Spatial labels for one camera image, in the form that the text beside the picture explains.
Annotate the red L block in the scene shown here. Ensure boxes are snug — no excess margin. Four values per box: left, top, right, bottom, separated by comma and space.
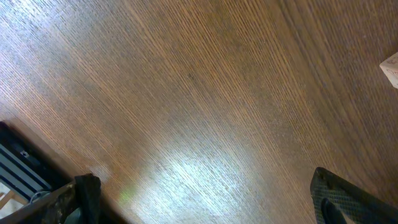
379, 52, 398, 89

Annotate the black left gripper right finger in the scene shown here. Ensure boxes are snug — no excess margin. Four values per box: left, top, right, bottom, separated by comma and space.
310, 167, 397, 224

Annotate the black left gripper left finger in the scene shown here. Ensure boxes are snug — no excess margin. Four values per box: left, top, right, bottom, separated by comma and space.
0, 173, 102, 224

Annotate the aluminium rail table edge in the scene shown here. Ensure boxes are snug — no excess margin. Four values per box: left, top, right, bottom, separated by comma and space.
1, 121, 73, 203

